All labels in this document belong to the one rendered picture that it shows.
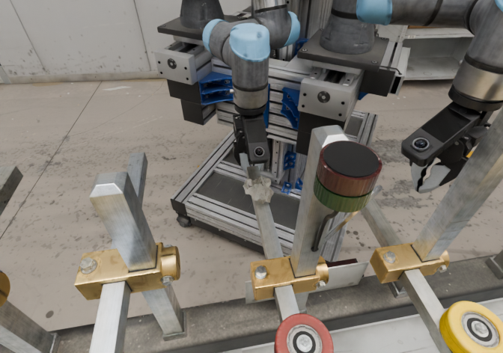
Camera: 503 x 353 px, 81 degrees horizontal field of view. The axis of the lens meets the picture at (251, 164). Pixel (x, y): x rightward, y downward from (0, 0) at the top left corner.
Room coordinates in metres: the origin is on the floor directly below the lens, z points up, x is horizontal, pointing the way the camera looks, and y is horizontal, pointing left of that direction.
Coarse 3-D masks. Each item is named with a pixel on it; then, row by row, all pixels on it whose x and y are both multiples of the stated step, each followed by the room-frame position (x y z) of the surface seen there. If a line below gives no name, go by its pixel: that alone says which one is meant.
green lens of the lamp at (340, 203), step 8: (320, 184) 0.21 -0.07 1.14; (320, 192) 0.21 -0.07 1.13; (328, 192) 0.20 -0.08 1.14; (368, 192) 0.20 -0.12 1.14; (320, 200) 0.20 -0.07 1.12; (328, 200) 0.20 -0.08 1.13; (336, 200) 0.19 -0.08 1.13; (344, 200) 0.19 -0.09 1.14; (352, 200) 0.19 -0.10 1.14; (360, 200) 0.19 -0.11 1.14; (368, 200) 0.20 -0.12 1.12; (336, 208) 0.19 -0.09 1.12; (344, 208) 0.19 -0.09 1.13; (352, 208) 0.19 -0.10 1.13; (360, 208) 0.19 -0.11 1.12
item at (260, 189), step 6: (246, 180) 0.48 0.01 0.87; (252, 180) 0.49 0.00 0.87; (258, 180) 0.48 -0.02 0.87; (264, 180) 0.48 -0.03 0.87; (270, 180) 0.49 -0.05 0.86; (246, 186) 0.47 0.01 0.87; (252, 186) 0.46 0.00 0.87; (258, 186) 0.45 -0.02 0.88; (264, 186) 0.47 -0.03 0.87; (246, 192) 0.45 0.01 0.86; (252, 192) 0.45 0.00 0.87; (258, 192) 0.44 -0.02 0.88; (264, 192) 0.45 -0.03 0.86; (270, 192) 0.45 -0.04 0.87; (258, 198) 0.43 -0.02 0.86; (264, 198) 0.43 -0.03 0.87; (270, 198) 0.43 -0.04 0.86
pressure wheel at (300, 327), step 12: (288, 324) 0.16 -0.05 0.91; (300, 324) 0.16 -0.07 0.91; (312, 324) 0.16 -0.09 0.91; (276, 336) 0.14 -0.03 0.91; (288, 336) 0.14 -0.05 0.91; (300, 336) 0.14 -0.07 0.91; (312, 336) 0.14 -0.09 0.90; (324, 336) 0.14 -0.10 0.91; (276, 348) 0.13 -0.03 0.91; (288, 348) 0.13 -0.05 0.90; (300, 348) 0.13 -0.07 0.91; (312, 348) 0.13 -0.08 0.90; (324, 348) 0.13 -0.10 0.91
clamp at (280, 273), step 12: (252, 264) 0.27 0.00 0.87; (264, 264) 0.27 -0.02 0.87; (276, 264) 0.27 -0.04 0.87; (288, 264) 0.27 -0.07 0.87; (324, 264) 0.27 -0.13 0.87; (252, 276) 0.25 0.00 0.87; (276, 276) 0.25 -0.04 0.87; (288, 276) 0.25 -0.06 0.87; (312, 276) 0.25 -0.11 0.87; (324, 276) 0.25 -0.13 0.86; (252, 288) 0.25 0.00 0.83; (264, 288) 0.23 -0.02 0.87; (300, 288) 0.24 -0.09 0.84; (312, 288) 0.25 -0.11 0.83
